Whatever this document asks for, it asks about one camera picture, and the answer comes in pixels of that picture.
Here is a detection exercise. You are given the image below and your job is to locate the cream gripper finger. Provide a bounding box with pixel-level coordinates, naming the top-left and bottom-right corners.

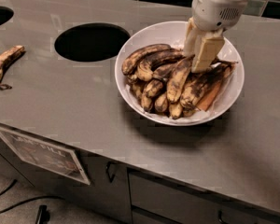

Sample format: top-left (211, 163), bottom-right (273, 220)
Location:
top-left (183, 18), bottom-right (205, 57)
top-left (191, 31), bottom-right (225, 73)

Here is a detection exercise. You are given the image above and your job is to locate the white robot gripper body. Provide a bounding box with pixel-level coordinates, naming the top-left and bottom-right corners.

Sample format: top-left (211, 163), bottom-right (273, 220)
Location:
top-left (191, 0), bottom-right (247, 31)

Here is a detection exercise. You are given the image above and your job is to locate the long spotted banana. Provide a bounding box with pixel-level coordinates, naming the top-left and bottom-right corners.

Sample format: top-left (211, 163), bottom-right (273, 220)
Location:
top-left (167, 56), bottom-right (193, 103)

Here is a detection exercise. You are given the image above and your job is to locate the white ceramic bowl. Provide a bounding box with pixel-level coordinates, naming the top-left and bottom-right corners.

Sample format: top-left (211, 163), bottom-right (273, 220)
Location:
top-left (115, 21), bottom-right (245, 126)

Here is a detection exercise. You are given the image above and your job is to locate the dark banana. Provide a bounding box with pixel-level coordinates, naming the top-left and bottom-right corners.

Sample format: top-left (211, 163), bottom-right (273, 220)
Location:
top-left (180, 62), bottom-right (236, 111)
top-left (137, 49), bottom-right (184, 81)

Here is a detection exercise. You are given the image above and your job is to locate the dark banana right side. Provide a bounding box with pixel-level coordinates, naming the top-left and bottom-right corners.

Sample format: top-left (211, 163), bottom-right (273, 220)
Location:
top-left (180, 62), bottom-right (236, 111)

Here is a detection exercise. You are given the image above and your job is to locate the spotted banana top left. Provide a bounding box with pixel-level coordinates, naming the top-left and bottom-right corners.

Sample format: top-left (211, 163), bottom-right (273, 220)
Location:
top-left (121, 44), bottom-right (171, 75)

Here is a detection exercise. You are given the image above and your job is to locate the small banana bottom centre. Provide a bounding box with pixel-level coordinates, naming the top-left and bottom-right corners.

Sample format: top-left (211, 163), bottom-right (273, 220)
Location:
top-left (169, 102), bottom-right (183, 119)

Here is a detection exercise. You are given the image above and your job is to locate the small banana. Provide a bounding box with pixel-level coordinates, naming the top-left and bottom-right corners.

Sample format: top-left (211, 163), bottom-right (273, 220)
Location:
top-left (154, 92), bottom-right (168, 113)
top-left (140, 92), bottom-right (153, 112)
top-left (169, 102), bottom-right (183, 119)

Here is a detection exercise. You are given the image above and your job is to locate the small banana lower middle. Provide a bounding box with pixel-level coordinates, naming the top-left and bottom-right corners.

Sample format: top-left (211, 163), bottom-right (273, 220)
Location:
top-left (154, 92), bottom-right (168, 113)

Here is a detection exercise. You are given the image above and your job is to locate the small banana lower left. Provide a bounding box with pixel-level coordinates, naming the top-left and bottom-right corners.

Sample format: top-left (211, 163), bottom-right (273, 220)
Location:
top-left (140, 92), bottom-right (153, 112)

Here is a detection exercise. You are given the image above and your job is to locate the lone banana on counter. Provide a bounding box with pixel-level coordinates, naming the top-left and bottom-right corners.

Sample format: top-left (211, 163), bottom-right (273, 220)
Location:
top-left (0, 45), bottom-right (25, 91)

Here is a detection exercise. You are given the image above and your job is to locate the framed landfill sign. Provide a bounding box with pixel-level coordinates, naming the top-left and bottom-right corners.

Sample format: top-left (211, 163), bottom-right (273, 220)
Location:
top-left (0, 127), bottom-right (91, 185)

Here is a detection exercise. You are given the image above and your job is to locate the black object on floor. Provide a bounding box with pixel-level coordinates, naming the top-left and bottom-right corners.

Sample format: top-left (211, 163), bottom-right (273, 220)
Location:
top-left (35, 205), bottom-right (50, 224)

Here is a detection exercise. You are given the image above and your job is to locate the black cabinet door handle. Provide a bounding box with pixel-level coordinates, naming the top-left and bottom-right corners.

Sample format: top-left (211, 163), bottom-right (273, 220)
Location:
top-left (105, 161), bottom-right (117, 183)

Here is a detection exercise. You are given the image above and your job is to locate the black floor cable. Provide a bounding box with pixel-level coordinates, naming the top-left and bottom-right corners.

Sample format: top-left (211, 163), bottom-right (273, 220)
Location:
top-left (0, 178), bottom-right (64, 217)

